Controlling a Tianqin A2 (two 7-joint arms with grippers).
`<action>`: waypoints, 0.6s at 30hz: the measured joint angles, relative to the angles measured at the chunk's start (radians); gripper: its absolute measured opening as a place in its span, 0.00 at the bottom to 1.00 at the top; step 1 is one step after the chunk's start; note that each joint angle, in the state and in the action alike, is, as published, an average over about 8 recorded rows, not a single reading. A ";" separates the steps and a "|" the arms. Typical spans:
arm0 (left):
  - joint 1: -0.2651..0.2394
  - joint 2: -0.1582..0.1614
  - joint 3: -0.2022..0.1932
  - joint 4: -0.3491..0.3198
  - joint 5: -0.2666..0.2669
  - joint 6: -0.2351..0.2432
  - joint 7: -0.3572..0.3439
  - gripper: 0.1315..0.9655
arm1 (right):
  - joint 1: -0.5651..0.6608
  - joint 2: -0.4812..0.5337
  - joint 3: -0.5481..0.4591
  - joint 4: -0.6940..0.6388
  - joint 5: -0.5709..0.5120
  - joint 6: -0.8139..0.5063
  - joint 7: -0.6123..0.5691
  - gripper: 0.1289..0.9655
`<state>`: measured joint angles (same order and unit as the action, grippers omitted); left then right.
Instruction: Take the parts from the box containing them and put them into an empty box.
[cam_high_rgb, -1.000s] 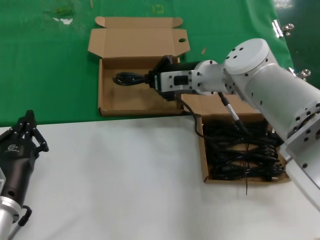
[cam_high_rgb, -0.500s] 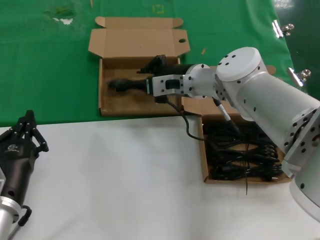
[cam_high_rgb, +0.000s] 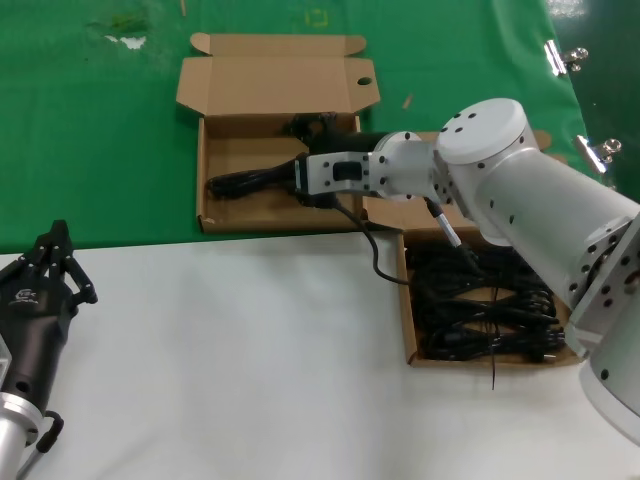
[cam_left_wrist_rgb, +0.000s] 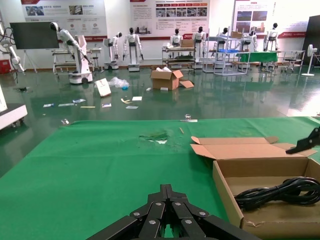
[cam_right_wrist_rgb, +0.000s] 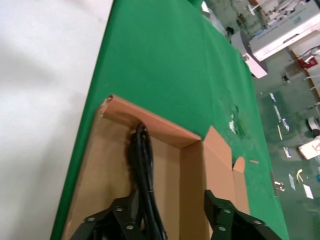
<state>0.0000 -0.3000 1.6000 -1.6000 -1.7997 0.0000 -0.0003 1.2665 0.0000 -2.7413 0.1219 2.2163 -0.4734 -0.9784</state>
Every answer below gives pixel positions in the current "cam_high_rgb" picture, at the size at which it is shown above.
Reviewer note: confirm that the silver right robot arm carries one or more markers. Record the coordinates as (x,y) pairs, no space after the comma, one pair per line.
(525,190)

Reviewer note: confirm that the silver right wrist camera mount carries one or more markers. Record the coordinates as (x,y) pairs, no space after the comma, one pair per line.
(320,172)

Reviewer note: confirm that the small wooden chip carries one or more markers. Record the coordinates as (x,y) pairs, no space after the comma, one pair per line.
(407,102)

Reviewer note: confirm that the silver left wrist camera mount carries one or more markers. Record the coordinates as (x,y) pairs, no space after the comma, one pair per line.
(4,355)

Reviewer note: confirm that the brown cardboard box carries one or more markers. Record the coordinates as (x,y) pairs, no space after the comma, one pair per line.
(250,85)
(415,220)

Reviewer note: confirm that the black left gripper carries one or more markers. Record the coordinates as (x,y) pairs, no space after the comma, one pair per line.
(35,325)

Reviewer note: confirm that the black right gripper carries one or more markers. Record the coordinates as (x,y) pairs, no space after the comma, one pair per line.
(350,141)

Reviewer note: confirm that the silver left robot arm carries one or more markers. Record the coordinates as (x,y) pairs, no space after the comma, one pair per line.
(12,430)

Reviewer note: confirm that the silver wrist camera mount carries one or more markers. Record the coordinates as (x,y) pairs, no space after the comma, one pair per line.
(4,355)
(320,172)

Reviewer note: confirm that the silver metal binder clip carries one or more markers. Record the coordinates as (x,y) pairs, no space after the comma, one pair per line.
(592,152)
(557,57)

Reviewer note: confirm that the green table cloth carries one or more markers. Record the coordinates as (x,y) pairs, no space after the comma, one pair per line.
(75,150)

